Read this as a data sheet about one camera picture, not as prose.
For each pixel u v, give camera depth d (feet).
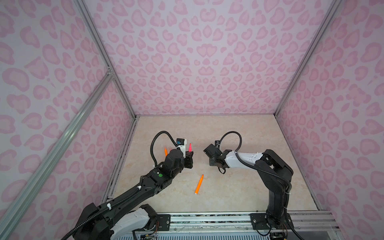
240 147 2.30
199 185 2.81
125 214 1.52
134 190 1.60
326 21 2.41
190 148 2.53
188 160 2.27
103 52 2.75
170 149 1.99
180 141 2.22
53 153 1.81
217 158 2.34
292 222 2.40
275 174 1.60
